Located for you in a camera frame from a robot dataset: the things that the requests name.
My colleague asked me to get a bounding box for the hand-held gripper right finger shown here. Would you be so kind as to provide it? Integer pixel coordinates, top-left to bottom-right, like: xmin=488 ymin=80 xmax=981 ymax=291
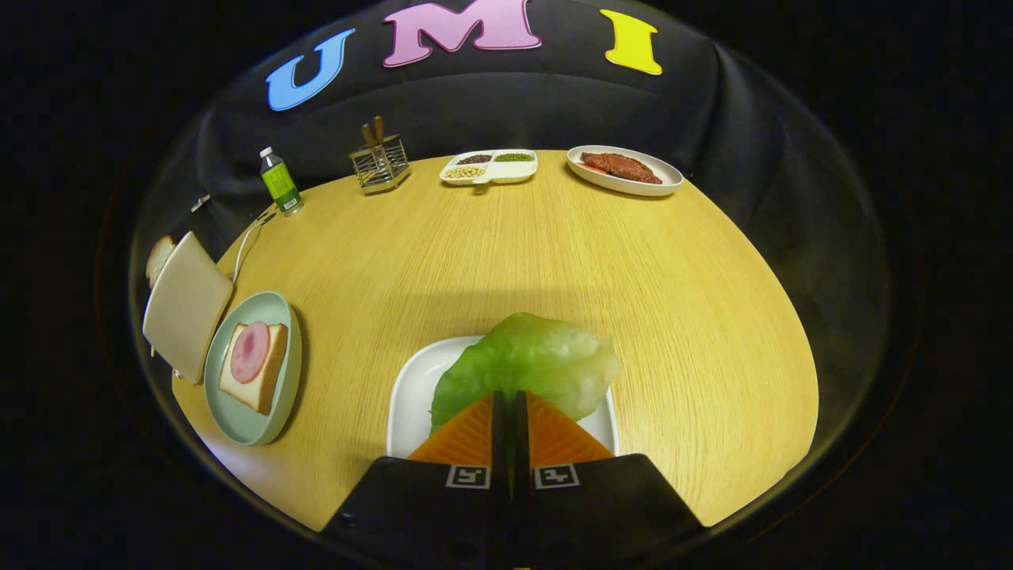
xmin=510 ymin=390 xmax=707 ymax=570

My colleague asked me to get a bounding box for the green lettuce leaf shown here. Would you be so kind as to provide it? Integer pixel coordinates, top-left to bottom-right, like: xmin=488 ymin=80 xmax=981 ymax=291
xmin=430 ymin=312 xmax=622 ymax=435

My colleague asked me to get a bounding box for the white divided bean dish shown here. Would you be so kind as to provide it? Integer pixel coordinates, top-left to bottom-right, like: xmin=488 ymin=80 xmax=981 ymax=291
xmin=439 ymin=149 xmax=539 ymax=188

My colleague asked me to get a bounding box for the white power cable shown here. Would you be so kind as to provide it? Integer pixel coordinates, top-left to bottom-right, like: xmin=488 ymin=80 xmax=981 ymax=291
xmin=231 ymin=207 xmax=278 ymax=284

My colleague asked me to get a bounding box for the wire utensil holder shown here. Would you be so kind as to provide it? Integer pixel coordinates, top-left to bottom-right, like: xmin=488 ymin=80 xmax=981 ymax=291
xmin=349 ymin=135 xmax=412 ymax=196

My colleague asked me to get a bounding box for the toasted bread slice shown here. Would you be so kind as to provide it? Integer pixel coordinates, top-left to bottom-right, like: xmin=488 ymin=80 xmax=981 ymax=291
xmin=146 ymin=235 xmax=176 ymax=290

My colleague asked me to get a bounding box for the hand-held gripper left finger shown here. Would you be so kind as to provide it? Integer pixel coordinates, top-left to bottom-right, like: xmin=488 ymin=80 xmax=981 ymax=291
xmin=321 ymin=390 xmax=511 ymax=570

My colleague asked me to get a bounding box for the white toaster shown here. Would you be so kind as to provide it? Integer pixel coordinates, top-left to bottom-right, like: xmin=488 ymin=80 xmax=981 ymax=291
xmin=142 ymin=230 xmax=235 ymax=386

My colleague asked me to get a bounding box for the pale green round plate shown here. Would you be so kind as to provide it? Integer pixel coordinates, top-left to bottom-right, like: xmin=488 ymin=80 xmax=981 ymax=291
xmin=203 ymin=291 xmax=303 ymax=447

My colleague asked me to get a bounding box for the white square plate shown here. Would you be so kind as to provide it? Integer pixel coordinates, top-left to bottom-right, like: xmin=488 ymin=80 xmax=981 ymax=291
xmin=386 ymin=336 xmax=620 ymax=460

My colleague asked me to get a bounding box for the black backdrop cloth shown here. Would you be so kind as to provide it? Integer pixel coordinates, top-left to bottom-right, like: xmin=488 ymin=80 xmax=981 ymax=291
xmin=131 ymin=0 xmax=895 ymax=381

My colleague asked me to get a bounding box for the red meat slice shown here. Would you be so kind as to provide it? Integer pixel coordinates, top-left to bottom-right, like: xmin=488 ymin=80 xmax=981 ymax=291
xmin=580 ymin=151 xmax=664 ymax=185

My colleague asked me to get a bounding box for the white bread slice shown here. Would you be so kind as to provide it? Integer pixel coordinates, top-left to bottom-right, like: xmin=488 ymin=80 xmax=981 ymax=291
xmin=218 ymin=321 xmax=290 ymax=416

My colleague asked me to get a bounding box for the white oval plate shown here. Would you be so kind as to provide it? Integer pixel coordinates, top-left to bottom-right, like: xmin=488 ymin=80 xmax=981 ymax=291
xmin=566 ymin=145 xmax=685 ymax=197

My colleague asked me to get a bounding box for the green label water bottle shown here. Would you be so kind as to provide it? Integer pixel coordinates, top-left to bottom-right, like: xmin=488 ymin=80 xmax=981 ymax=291
xmin=260 ymin=146 xmax=304 ymax=217

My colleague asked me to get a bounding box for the pink ham slice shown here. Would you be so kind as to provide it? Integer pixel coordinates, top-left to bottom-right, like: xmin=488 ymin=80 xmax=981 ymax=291
xmin=230 ymin=321 xmax=271 ymax=385

